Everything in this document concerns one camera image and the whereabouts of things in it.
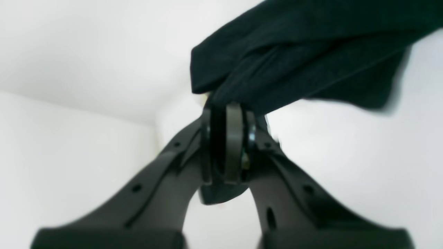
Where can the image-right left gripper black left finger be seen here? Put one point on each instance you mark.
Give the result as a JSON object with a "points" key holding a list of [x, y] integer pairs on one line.
{"points": [[149, 211]]}

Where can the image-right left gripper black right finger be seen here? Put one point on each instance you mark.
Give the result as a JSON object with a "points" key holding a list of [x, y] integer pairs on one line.
{"points": [[295, 212]]}

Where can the black t-shirt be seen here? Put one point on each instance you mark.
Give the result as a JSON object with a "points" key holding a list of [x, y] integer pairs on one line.
{"points": [[281, 51]]}

